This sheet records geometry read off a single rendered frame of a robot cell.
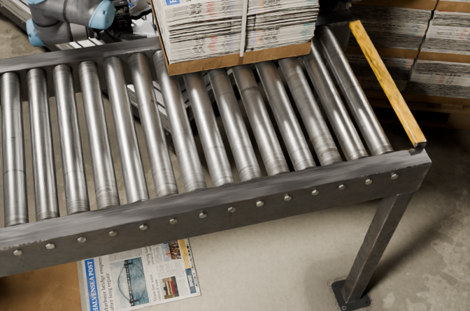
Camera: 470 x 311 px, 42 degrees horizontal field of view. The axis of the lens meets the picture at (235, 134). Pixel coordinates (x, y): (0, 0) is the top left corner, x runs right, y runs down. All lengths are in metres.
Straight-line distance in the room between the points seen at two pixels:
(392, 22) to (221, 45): 0.84
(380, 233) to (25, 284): 1.18
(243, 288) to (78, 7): 1.08
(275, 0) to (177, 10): 0.23
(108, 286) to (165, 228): 0.80
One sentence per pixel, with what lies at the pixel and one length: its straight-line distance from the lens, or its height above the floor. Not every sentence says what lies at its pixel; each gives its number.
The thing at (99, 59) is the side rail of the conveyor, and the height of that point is 0.79.
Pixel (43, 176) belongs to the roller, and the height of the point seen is 0.80.
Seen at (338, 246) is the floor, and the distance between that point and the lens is 2.22.
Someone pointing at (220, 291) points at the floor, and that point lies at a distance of 2.10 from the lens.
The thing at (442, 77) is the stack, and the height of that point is 0.28.
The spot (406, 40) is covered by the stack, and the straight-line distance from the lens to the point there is 2.25.
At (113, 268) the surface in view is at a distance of 2.15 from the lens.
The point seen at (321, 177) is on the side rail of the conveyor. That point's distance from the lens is 1.38.
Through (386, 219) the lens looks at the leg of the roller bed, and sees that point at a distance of 1.65.
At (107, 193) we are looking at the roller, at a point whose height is 0.80.
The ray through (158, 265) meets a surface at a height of 0.01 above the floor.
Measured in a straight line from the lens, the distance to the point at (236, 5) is 1.42.
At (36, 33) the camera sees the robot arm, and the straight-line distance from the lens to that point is 1.67.
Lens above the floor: 1.93
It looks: 52 degrees down
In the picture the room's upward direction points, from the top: 4 degrees clockwise
